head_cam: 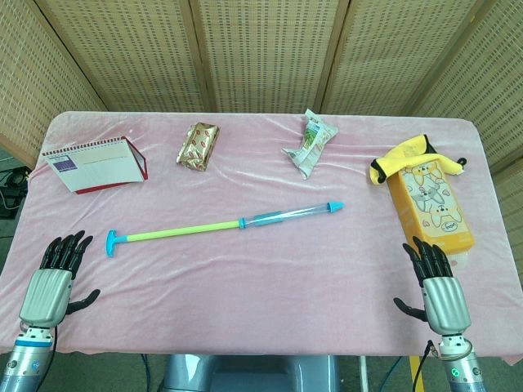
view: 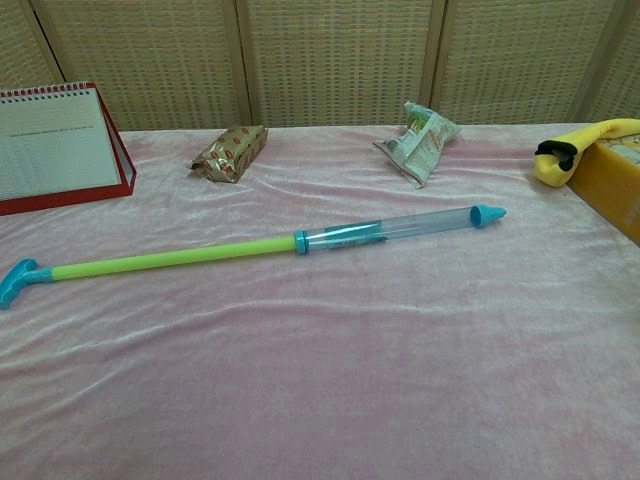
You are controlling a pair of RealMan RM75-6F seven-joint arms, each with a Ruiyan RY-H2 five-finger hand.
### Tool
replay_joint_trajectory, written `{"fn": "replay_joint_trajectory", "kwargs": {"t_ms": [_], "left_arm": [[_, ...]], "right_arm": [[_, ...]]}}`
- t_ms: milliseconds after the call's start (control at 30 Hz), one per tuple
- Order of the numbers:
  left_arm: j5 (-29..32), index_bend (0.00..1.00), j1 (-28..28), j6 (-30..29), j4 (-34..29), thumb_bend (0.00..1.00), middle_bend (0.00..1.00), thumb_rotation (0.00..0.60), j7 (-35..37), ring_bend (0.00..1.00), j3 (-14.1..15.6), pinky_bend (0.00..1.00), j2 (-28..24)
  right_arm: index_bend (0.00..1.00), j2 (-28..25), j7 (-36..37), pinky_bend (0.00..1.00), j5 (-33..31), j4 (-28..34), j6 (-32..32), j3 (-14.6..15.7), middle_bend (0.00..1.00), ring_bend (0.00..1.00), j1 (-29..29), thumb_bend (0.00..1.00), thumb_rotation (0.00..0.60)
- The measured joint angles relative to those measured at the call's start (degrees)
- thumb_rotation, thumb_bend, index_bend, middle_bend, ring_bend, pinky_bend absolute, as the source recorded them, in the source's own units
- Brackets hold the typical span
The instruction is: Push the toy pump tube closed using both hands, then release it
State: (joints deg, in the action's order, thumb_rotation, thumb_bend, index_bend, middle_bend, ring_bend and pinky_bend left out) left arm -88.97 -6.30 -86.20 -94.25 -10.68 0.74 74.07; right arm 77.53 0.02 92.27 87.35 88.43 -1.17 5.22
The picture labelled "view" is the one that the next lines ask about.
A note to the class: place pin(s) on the green blue water pump toy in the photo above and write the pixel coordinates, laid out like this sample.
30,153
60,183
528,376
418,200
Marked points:
175,257

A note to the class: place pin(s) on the pink velvet tablecloth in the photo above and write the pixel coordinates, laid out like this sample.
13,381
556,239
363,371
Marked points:
320,360

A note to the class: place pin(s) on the gold foil snack packet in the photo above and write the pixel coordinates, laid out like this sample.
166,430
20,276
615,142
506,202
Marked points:
231,152

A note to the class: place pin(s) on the green white snack packet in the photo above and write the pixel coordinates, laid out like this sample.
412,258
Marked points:
420,145

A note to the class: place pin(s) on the woven wooden folding screen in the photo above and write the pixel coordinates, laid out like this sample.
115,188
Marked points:
340,60

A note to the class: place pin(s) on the yellow plush banana toy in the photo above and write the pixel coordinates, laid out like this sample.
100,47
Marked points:
575,145

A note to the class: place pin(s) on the red desk calendar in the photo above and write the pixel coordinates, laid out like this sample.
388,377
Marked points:
55,145

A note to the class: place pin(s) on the yellow cardboard box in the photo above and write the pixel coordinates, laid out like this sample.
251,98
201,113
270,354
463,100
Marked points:
607,185

